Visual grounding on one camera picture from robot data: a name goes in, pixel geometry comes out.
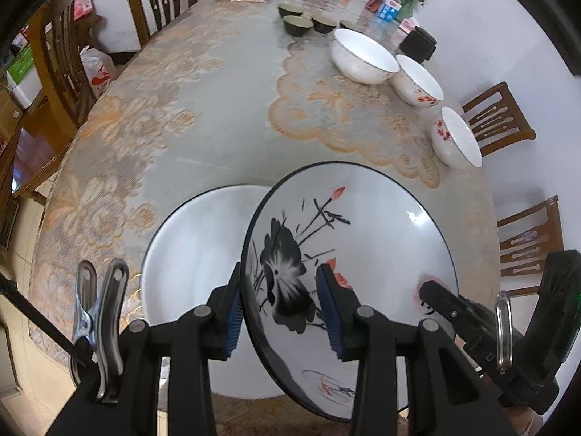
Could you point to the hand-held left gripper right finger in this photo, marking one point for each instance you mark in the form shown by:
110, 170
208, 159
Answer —
329, 309

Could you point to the plain white plate black lettering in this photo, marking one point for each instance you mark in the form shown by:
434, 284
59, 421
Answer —
195, 272

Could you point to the dark wooden chair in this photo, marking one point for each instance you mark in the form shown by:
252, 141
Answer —
50, 9
131, 4
522, 109
526, 213

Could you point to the white plastic bag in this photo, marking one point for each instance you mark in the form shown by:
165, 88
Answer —
97, 72

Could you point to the blue and white milk carton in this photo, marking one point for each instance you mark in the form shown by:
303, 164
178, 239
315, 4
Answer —
389, 10

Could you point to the green and white box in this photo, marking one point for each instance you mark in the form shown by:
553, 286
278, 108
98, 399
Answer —
22, 68

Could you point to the wooden bench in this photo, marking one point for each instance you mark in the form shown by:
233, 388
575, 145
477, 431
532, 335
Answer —
31, 154

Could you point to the dark tea cup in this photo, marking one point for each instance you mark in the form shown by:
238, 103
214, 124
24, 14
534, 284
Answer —
297, 26
323, 24
350, 26
290, 10

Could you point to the pink tissue pack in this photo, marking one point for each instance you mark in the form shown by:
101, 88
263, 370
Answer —
407, 27

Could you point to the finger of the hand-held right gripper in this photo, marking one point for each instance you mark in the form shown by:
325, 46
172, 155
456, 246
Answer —
445, 302

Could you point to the lotus painted large plate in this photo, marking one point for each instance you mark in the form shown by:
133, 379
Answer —
386, 236

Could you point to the white bowl with red flowers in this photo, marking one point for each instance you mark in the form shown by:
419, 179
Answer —
358, 54
415, 77
458, 134

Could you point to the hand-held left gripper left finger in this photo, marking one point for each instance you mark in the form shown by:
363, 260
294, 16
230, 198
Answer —
233, 322

